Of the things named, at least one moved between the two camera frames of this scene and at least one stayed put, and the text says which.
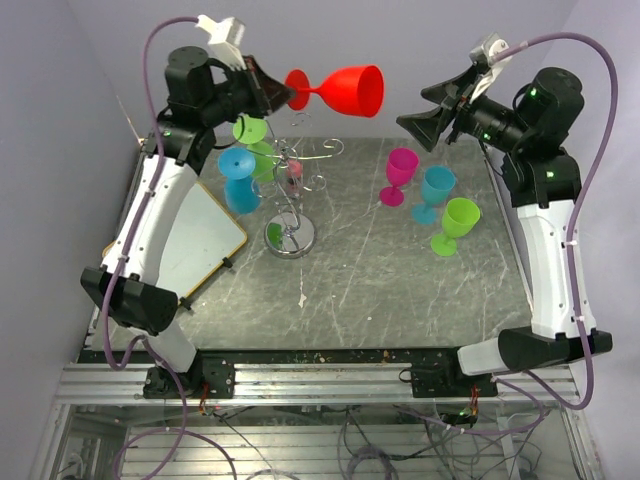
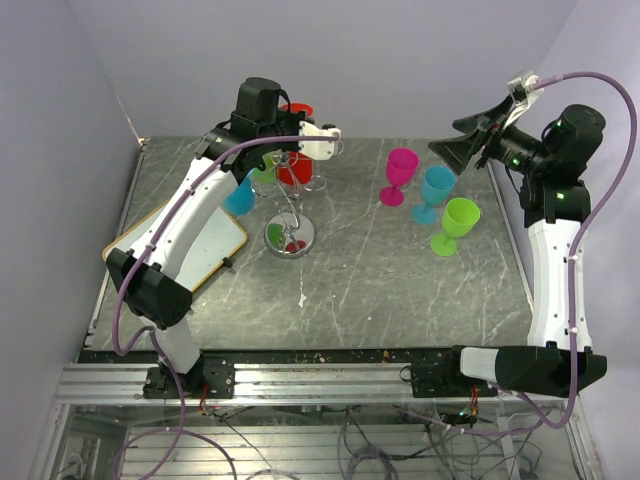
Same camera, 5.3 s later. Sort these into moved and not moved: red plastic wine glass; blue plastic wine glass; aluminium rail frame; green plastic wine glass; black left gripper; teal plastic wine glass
Moved: red plastic wine glass; black left gripper
Not moved: blue plastic wine glass; teal plastic wine glass; aluminium rail frame; green plastic wine glass
